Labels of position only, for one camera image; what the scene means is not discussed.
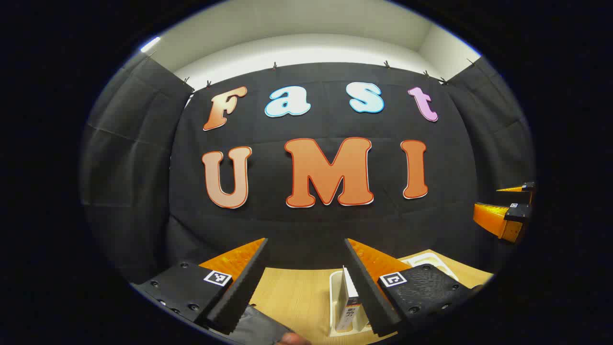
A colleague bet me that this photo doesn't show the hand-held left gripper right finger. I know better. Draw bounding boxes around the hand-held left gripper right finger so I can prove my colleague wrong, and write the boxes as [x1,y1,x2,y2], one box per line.
[344,237,483,338]

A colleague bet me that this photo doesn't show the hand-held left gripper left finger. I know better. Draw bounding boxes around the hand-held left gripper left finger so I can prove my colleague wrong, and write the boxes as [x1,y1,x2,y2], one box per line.
[130,237,270,336]

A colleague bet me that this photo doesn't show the portrait cover book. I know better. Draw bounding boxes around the portrait cover book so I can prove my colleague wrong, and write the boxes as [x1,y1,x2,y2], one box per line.
[335,266,361,332]

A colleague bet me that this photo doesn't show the white bookshelf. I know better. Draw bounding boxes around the white bookshelf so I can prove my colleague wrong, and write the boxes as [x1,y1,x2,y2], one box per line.
[329,249,460,336]

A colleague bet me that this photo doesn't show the grey schoolbag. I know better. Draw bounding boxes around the grey schoolbag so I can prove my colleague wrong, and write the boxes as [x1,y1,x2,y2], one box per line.
[225,304,297,345]

